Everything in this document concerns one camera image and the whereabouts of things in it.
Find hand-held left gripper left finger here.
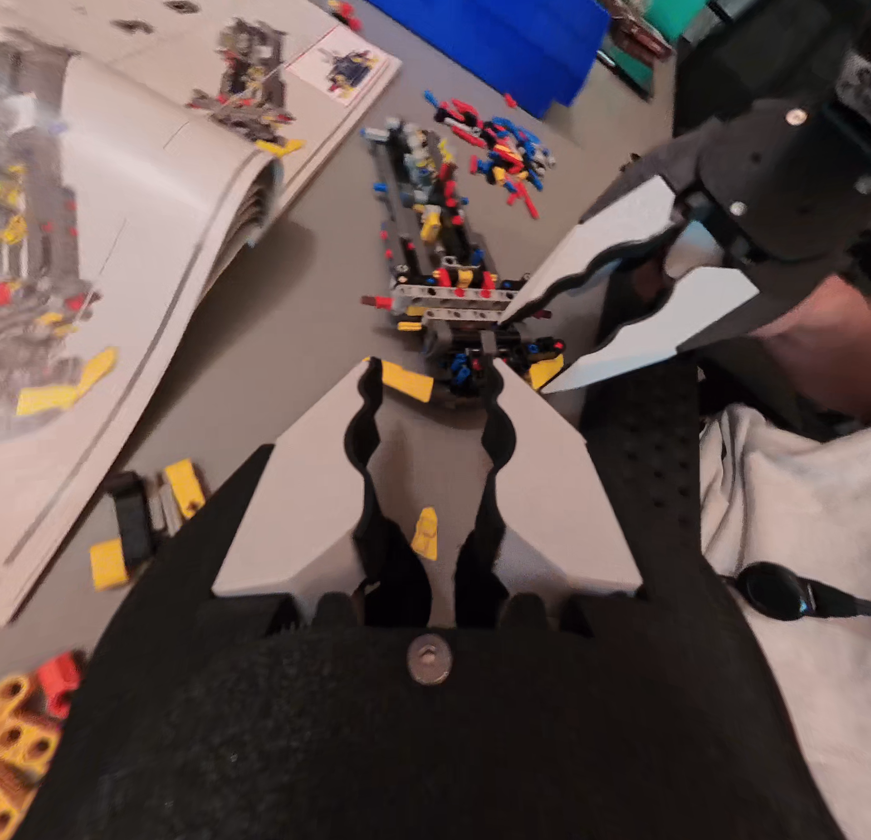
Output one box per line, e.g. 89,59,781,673
212,357,433,629

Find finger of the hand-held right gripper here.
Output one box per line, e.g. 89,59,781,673
500,175,683,328
539,266,761,396

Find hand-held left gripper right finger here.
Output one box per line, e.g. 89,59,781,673
455,358,644,629

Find lego car chassis model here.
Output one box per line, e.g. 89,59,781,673
361,119,566,412

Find person's right forearm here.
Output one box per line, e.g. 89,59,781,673
749,275,871,419

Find pile of yellow lego pieces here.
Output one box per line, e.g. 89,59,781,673
0,458,206,837

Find scattered small lego pins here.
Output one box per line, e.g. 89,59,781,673
423,90,555,220

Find yellow lego wedge piece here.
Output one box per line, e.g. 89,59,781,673
410,507,440,561

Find black lego panel piece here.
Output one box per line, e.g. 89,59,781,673
105,473,157,569

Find red lego connector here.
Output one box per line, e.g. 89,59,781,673
37,651,88,718

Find lego instruction booklet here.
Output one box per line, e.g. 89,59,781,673
0,0,402,626

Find dark green tablet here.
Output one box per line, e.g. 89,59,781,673
599,51,657,99

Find brown flat bar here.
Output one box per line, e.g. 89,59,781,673
609,20,671,62

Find blue plastic bin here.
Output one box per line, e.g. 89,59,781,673
323,0,610,120

